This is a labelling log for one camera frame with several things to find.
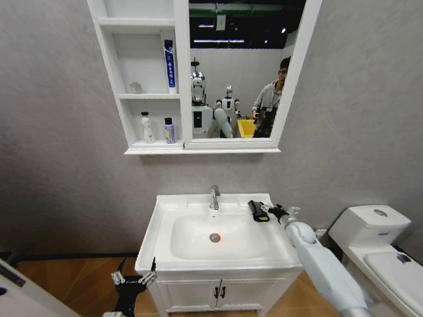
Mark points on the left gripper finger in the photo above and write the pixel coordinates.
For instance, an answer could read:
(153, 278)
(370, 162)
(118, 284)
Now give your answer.
(148, 277)
(118, 276)

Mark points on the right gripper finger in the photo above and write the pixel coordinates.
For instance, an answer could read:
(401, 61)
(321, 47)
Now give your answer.
(271, 216)
(266, 207)

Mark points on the black towel with yellow tag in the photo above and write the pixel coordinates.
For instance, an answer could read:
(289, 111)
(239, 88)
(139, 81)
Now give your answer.
(257, 211)

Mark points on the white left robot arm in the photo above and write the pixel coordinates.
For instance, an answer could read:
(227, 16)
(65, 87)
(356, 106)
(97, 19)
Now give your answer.
(118, 314)

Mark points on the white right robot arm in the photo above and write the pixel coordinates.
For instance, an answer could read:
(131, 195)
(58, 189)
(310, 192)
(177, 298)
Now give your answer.
(317, 261)

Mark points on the white vanity cabinet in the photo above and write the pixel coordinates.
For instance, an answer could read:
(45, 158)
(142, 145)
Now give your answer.
(191, 294)

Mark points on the white ceramic washbasin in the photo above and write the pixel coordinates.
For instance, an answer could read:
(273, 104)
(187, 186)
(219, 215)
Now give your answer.
(165, 231)

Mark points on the cabinet mirror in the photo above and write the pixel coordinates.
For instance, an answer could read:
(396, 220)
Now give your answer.
(238, 66)

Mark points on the chrome faucet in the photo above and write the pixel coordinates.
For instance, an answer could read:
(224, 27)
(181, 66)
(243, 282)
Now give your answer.
(215, 198)

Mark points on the chrome sink drain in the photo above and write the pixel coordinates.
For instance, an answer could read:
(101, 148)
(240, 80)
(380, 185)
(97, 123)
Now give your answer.
(215, 237)

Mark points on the yellow bin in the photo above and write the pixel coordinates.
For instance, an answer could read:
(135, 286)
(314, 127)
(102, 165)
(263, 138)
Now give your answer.
(245, 129)

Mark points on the white toilet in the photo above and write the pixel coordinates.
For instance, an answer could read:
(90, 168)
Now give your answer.
(367, 228)

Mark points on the white appliance with dark panel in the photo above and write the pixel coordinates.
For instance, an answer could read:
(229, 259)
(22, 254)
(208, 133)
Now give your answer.
(29, 297)

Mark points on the chrome flush button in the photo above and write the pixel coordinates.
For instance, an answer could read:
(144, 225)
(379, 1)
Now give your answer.
(380, 212)

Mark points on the white robot with chrome head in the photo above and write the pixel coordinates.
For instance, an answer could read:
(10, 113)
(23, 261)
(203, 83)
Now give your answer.
(201, 119)

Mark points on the person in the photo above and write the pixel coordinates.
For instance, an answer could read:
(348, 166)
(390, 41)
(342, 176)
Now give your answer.
(267, 95)

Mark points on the small white humanoid robot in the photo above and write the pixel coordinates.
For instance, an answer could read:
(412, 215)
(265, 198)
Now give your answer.
(228, 102)

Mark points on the purple bottle with black cap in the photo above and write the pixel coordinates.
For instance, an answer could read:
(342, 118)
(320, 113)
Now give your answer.
(170, 133)

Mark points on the small black object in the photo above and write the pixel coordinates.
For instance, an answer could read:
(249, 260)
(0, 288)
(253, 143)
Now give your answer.
(403, 259)

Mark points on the white bottle with black cap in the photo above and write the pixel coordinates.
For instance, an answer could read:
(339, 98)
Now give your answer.
(148, 130)

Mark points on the blue and white toothpaste tube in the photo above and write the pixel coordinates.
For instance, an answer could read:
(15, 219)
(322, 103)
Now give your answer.
(170, 69)

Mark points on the white wall cabinet with shelves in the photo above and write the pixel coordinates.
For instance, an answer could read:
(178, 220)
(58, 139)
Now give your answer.
(145, 96)

